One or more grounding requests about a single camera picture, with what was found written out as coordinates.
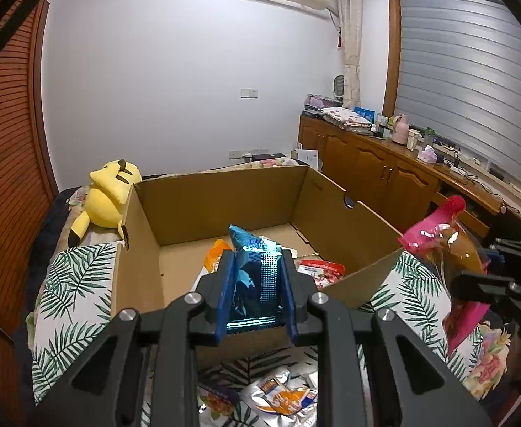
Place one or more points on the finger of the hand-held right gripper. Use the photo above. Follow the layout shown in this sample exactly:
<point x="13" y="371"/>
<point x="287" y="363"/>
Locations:
<point x="518" y="258"/>
<point x="487" y="289"/>

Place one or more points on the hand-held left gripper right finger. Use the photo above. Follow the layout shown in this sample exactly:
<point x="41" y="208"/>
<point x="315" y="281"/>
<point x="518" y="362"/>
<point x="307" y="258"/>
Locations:
<point x="288" y="293"/>

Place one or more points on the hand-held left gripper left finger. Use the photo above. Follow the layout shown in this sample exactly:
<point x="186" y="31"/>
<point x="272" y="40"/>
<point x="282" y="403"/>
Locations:
<point x="224" y="293"/>

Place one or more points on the shiny blue snack packet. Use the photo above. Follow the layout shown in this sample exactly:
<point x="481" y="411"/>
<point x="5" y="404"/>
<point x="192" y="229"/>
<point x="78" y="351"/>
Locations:
<point x="256" y="284"/>

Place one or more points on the orange chicken foot snack packet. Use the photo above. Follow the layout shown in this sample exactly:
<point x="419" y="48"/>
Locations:
<point x="216" y="253"/>

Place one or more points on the pink clear-window snack packet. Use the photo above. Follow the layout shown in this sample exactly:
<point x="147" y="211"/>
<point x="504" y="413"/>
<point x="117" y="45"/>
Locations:
<point x="429" y="227"/>

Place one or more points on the brown cardboard box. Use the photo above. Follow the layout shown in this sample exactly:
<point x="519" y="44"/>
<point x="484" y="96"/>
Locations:
<point x="216" y="204"/>

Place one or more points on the red white snack packet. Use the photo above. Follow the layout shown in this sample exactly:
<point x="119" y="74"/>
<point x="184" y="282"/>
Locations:
<point x="322" y="271"/>

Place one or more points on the floral blanket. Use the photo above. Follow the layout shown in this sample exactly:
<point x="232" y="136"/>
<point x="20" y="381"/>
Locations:
<point x="491" y="351"/>

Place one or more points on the silver white snack packet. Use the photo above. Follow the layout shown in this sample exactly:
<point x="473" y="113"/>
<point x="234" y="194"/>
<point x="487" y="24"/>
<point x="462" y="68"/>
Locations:
<point x="278" y="396"/>

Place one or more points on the colourful print snack packet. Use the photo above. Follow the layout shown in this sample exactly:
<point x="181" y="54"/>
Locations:
<point x="216" y="404"/>

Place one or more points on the patterned pillow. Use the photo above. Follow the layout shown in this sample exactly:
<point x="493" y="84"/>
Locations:
<point x="260" y="164"/>

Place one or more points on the white carton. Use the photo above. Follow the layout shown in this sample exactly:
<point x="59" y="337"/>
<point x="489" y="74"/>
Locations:
<point x="307" y="159"/>

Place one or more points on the pink tissue box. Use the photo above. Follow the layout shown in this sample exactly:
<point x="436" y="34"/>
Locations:
<point x="427" y="154"/>

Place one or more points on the wooden cabinet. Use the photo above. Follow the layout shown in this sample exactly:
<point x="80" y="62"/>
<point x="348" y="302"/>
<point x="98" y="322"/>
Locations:
<point x="376" y="173"/>

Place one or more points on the leaf print bed cover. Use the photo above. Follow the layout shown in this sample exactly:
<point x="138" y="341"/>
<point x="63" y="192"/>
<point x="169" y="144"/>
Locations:
<point x="73" y="284"/>

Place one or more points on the green bottle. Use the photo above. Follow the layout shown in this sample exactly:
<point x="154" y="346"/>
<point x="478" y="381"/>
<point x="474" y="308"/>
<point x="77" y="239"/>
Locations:
<point x="428" y="135"/>

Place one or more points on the yellow plush toy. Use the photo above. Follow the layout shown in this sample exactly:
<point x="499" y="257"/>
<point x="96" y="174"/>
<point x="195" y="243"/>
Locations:
<point x="104" y="195"/>

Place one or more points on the white cup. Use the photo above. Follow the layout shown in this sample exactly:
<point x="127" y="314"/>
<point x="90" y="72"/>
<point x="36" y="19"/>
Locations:
<point x="413" y="139"/>

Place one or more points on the pink kettle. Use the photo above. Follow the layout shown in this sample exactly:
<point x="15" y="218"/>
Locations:
<point x="400" y="131"/>

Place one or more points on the dark cloth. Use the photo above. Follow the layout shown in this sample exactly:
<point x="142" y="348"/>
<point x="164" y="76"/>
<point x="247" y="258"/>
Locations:
<point x="58" y="222"/>

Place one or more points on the folded patterned cloth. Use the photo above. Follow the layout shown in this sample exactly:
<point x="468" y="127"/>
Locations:
<point x="344" y="118"/>

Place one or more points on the grey window blind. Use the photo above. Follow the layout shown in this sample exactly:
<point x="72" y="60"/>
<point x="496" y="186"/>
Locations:
<point x="465" y="75"/>

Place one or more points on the purple patterned bundle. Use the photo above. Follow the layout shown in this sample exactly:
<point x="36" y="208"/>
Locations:
<point x="318" y="102"/>

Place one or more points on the blue box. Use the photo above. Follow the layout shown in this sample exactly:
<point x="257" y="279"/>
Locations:
<point x="365" y="112"/>

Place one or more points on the small white fan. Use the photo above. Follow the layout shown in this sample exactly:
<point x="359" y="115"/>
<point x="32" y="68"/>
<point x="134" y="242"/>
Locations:
<point x="339" y="86"/>

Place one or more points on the wooden louvred wardrobe door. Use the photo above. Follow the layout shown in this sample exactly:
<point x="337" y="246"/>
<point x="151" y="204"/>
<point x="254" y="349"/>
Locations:
<point x="7" y="164"/>

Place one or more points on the cream curtain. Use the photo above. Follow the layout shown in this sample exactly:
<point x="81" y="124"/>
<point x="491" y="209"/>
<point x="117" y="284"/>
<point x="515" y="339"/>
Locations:
<point x="351" y="44"/>

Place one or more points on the wall socket strip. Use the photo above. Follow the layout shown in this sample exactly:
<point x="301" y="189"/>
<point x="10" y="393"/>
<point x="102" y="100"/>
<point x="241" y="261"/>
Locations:
<point x="249" y="154"/>

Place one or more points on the white wall switch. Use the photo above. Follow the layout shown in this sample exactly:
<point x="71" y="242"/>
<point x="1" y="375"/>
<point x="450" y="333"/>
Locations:
<point x="249" y="93"/>

